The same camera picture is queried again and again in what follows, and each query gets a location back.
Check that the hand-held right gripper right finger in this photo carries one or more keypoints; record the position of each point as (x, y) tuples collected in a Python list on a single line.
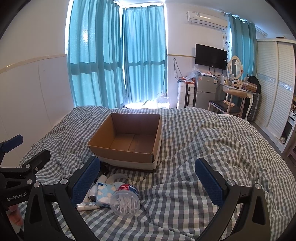
[(209, 183)]

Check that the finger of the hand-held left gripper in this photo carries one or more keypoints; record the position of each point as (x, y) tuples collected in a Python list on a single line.
[(34, 161), (12, 141)]

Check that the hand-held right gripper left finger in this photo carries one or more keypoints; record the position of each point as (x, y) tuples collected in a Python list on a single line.
[(85, 182)]

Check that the small white bottle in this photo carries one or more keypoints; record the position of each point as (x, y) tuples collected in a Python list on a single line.
[(101, 179)]

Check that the blue cloud tissue packet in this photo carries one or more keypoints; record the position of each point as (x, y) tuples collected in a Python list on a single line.
[(104, 195)]

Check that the clear cotton swab jar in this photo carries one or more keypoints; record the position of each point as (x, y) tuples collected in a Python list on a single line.
[(124, 202)]

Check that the cardboard box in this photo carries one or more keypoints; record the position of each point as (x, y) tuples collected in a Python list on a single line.
[(129, 141)]

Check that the person's left hand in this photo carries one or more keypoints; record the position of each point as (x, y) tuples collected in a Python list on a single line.
[(15, 215)]

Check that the small white tube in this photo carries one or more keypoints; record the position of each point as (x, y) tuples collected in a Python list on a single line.
[(86, 205)]

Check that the grey checkered blanket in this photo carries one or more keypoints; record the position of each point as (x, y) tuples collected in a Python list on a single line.
[(196, 139)]

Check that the dark suitcase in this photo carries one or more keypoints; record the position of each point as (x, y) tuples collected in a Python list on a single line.
[(255, 106)]

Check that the white dressing table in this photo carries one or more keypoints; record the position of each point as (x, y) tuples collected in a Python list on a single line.
[(248, 102)]

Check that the white suitcase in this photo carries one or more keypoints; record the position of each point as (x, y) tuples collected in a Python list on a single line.
[(185, 96)]

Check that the silver mini fridge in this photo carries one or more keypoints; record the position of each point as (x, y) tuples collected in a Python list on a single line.
[(205, 92)]

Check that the white open shelf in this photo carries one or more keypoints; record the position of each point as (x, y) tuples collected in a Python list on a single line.
[(289, 127)]

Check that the brown box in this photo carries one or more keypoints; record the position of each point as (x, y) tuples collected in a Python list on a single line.
[(249, 87)]

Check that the black bag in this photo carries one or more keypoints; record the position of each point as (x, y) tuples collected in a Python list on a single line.
[(254, 82)]

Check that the clear plastic bag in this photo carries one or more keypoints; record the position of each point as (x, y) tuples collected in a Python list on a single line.
[(192, 73)]

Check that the wide teal curtain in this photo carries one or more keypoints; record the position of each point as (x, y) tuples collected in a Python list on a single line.
[(92, 58)]

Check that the white oval mirror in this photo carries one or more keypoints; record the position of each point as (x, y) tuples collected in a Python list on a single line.
[(235, 67)]

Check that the white slatted wardrobe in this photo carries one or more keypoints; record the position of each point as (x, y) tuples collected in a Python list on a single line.
[(270, 81)]

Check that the narrow teal curtain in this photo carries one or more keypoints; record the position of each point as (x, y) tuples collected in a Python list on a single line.
[(143, 58)]

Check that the teal curtain beside wardrobe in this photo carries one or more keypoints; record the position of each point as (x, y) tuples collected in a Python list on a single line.
[(240, 46)]

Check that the white air conditioner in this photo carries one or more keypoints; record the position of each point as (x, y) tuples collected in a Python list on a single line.
[(205, 19)]

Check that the black wall television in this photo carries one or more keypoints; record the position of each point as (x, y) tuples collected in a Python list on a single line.
[(210, 56)]

